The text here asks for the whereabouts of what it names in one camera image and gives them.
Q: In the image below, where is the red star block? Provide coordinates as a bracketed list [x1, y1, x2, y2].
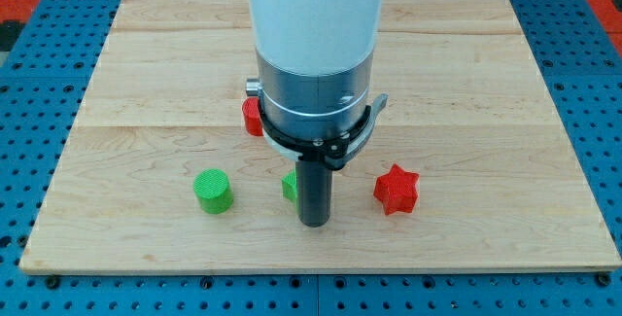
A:
[373, 163, 420, 216]

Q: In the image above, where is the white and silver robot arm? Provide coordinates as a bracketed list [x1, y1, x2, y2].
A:
[249, 0, 382, 140]

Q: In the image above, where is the green cylinder block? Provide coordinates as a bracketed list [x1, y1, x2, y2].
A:
[193, 168, 233, 214]

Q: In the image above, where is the green star block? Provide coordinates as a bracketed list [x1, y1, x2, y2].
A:
[281, 170, 297, 204]

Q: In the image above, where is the wooden board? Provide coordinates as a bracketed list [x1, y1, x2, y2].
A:
[19, 0, 621, 275]

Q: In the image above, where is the black clamp ring with lever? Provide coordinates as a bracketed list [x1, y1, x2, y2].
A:
[256, 92, 390, 171]

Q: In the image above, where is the red cylinder block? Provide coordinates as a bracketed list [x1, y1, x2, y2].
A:
[241, 97, 262, 136]

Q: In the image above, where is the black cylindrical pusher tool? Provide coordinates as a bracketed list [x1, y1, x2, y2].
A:
[295, 161, 332, 228]

